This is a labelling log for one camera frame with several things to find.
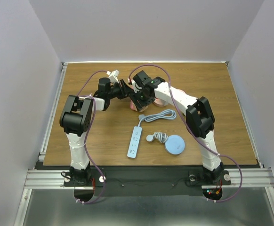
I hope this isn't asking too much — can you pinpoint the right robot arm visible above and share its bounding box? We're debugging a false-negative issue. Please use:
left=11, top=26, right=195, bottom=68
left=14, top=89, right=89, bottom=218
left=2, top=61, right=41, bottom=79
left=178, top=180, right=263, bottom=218
left=128, top=71, right=224, bottom=184

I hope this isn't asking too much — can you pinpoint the blue round socket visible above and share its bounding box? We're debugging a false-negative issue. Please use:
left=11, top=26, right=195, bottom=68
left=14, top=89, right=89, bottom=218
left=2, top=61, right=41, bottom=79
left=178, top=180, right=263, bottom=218
left=146, top=132, right=185, bottom=155

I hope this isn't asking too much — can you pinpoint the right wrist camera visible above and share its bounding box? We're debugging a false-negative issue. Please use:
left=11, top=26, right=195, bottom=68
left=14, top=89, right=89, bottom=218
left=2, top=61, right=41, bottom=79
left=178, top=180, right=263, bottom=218
left=128, top=79, right=142, bottom=93

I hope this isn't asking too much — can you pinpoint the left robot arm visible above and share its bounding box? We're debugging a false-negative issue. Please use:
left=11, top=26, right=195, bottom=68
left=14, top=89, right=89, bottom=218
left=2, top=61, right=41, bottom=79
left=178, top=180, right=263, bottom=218
left=59, top=78, right=134, bottom=186

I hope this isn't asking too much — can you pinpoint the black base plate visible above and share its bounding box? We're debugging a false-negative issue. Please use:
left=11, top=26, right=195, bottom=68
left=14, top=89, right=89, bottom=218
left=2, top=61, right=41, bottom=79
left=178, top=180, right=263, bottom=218
left=64, top=165, right=231, bottom=197

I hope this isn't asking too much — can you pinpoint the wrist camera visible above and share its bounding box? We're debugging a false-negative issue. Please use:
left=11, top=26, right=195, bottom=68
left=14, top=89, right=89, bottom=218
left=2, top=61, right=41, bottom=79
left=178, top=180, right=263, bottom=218
left=106, top=70, right=120, bottom=83
left=128, top=79, right=142, bottom=93

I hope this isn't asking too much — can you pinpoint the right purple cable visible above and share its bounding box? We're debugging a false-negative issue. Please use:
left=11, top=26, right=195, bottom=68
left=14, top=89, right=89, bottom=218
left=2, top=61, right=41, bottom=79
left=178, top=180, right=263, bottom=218
left=129, top=65, right=243, bottom=203

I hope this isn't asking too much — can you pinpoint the pink triangular socket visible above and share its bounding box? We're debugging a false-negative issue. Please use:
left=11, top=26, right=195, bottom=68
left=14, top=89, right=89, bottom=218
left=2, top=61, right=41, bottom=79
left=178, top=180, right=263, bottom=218
left=130, top=100, right=138, bottom=111

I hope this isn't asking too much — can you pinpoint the blue power strip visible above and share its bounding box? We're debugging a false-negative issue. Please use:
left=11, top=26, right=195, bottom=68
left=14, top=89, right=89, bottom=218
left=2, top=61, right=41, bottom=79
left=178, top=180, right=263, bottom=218
left=127, top=109, right=177, bottom=159

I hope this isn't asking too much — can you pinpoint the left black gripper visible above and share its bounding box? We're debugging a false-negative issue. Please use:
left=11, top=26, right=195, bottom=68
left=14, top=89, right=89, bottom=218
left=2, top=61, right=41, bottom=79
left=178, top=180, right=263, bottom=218
left=107, top=80, right=133, bottom=100

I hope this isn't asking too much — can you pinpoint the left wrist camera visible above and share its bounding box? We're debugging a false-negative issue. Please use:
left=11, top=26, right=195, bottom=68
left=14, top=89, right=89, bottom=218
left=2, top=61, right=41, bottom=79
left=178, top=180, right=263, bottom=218
left=106, top=70, right=120, bottom=83

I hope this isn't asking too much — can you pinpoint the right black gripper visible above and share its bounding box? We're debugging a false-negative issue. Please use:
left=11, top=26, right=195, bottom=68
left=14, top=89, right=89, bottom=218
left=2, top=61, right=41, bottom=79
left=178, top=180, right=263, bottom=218
left=129, top=87, right=155, bottom=111

